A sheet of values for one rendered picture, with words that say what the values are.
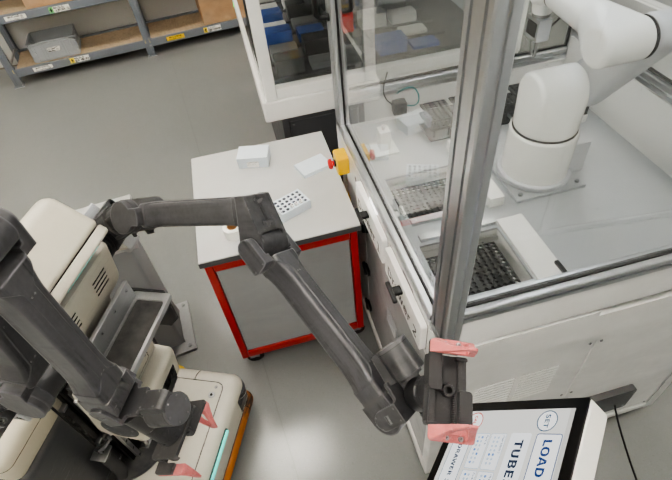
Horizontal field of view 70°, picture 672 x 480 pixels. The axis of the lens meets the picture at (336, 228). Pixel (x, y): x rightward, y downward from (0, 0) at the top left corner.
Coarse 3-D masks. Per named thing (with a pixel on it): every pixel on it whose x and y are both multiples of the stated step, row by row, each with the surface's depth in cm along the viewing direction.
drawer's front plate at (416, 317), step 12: (396, 264) 137; (396, 276) 136; (408, 288) 131; (408, 300) 128; (408, 312) 132; (420, 312) 125; (408, 324) 135; (420, 324) 123; (420, 336) 125; (420, 348) 129
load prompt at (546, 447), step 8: (536, 440) 81; (544, 440) 80; (552, 440) 78; (560, 440) 77; (536, 448) 80; (544, 448) 78; (552, 448) 77; (536, 456) 79; (544, 456) 77; (552, 456) 76; (528, 464) 79; (536, 464) 77; (544, 464) 76; (552, 464) 75; (528, 472) 77; (536, 472) 76; (544, 472) 75; (552, 472) 74
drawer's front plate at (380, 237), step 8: (360, 184) 162; (360, 192) 159; (360, 200) 163; (368, 200) 156; (368, 208) 154; (376, 216) 151; (368, 224) 159; (376, 224) 148; (376, 232) 149; (376, 240) 152; (384, 240) 144; (376, 248) 155; (384, 248) 146; (384, 256) 149
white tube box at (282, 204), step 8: (296, 192) 183; (280, 200) 180; (288, 200) 179; (296, 200) 178; (304, 200) 179; (280, 208) 177; (288, 208) 176; (296, 208) 176; (304, 208) 179; (280, 216) 176; (288, 216) 176
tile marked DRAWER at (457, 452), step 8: (456, 448) 94; (464, 448) 93; (448, 456) 94; (456, 456) 93; (464, 456) 91; (448, 464) 93; (456, 464) 91; (440, 472) 93; (448, 472) 91; (456, 472) 90
